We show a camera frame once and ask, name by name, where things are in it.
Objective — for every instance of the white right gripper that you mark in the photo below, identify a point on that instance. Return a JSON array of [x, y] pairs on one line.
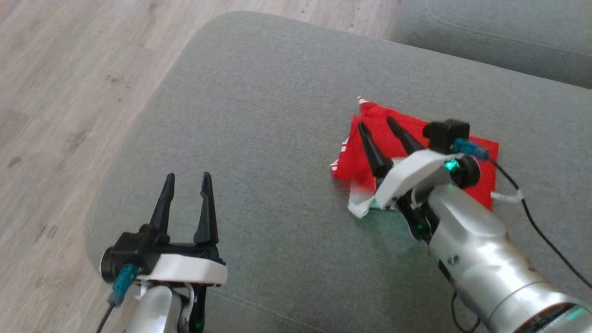
[[409, 178]]

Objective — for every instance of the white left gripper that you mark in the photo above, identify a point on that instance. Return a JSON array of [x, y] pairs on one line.
[[189, 270]]

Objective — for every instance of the red basketball jersey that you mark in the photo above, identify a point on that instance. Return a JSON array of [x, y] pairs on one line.
[[377, 113]]

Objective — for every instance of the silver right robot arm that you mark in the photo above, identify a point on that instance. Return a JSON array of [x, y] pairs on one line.
[[476, 249]]

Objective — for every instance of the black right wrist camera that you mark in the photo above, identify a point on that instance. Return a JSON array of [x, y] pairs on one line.
[[444, 132]]

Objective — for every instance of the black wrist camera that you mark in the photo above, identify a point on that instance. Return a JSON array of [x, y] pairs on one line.
[[134, 247], [444, 132]]

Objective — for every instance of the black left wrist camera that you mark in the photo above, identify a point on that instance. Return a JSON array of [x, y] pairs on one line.
[[134, 247]]

